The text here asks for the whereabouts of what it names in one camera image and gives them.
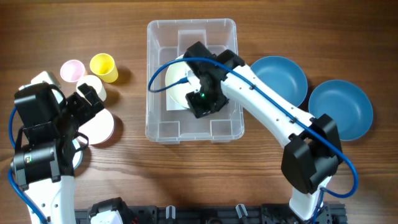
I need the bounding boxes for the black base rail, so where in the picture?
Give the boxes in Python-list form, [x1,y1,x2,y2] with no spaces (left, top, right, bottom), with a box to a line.
[74,197,348,224]

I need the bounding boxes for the white label in container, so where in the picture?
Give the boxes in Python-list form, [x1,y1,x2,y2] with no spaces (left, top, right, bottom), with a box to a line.
[166,93,186,111]

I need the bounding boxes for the clear plastic storage container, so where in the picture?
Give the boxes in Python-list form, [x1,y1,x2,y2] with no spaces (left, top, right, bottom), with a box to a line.
[146,18,244,144]

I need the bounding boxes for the cream cup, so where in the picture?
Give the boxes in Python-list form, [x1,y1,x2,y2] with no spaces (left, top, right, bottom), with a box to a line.
[76,75,107,101]

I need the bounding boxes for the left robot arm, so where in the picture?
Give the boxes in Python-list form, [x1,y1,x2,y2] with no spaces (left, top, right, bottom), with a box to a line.
[8,82,104,223]

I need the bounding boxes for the pale pink bowl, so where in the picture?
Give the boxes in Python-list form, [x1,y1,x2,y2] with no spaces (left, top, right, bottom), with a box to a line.
[78,109,115,145]

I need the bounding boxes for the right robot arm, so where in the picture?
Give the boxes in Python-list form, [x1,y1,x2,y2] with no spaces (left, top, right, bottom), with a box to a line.
[183,42,343,221]

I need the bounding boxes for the green bowl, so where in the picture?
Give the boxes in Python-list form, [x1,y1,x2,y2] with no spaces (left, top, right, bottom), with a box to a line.
[72,139,83,169]

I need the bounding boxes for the yellow cup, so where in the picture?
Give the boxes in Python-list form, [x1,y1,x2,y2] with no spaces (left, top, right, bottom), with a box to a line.
[90,53,118,83]

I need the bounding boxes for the cream bowl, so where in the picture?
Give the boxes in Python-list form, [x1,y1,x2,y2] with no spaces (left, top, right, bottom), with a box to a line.
[165,62,193,110]

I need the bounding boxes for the blue bowl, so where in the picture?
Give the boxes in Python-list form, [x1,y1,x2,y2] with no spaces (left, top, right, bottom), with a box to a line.
[251,56,308,107]
[308,80,374,141]

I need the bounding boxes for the pink cup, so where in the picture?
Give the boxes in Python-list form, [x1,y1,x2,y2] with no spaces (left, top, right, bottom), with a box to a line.
[60,60,86,83]

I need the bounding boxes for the left blue cable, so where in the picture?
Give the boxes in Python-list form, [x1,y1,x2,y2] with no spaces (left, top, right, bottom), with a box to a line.
[7,106,49,224]

